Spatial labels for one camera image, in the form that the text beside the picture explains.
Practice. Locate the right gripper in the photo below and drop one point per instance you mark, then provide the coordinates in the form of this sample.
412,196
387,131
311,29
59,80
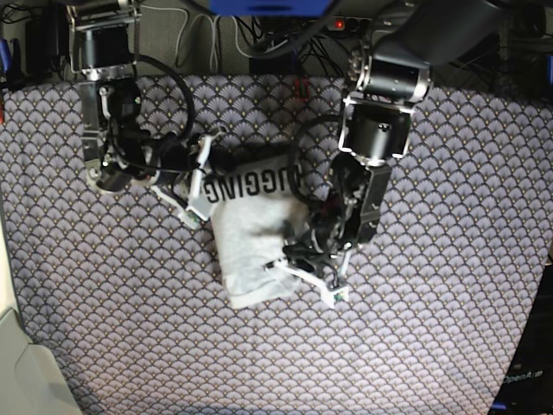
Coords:
175,159

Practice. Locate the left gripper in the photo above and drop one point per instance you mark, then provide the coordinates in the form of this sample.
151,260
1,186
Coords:
323,236

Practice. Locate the light grey T-shirt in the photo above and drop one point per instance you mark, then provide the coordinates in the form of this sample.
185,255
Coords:
253,213

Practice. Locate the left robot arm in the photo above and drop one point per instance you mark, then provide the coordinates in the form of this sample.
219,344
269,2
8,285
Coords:
385,82

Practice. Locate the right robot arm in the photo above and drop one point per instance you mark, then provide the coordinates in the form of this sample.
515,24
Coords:
116,150

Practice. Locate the black box under table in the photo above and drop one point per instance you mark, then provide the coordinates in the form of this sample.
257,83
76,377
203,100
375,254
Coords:
282,65

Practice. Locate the red black table clamp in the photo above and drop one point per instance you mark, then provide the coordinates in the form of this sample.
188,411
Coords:
302,89

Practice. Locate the fan-patterned table cloth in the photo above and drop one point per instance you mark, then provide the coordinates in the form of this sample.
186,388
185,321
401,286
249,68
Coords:
129,301

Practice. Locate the blue box overhead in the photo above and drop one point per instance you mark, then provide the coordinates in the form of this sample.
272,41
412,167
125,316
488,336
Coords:
268,7

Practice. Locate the black power adapter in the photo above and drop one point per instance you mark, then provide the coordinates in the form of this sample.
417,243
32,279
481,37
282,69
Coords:
47,40

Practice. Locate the black power strip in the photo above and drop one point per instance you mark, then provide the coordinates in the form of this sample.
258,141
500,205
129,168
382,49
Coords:
347,24

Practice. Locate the black OpenArm box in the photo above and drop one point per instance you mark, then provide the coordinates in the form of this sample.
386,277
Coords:
527,386

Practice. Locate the beige plastic furniture piece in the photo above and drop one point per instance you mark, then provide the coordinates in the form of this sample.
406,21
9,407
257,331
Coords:
31,381

